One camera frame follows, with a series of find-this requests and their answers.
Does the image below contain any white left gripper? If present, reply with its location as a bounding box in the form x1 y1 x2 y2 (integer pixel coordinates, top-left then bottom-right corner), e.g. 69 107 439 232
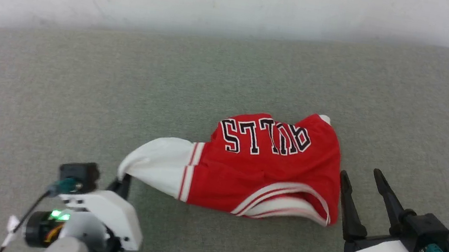
53 165 152 252

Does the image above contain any red and white Bulls jersey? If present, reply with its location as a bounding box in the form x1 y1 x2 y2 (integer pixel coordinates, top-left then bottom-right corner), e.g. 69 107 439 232
114 87 352 231

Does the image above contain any teal left camera connector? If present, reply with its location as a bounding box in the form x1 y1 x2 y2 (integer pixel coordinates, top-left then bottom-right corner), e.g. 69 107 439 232
45 175 84 202

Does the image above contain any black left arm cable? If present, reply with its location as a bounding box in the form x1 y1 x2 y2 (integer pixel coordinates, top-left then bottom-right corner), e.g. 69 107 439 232
0 186 54 252

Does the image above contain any white cable tag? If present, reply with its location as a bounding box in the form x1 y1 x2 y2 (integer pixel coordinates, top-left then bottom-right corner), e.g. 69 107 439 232
2 215 22 249

